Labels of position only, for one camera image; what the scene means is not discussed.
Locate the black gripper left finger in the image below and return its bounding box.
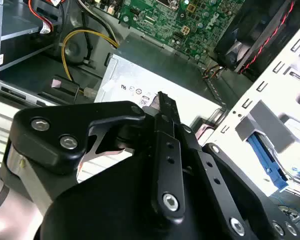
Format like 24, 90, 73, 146
2, 91, 186, 221

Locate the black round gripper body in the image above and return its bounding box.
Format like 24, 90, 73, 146
36, 149, 243, 240

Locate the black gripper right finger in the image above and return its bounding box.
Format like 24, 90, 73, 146
166, 93, 300, 240

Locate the hard disk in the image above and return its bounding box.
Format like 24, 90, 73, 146
246, 117, 300, 193

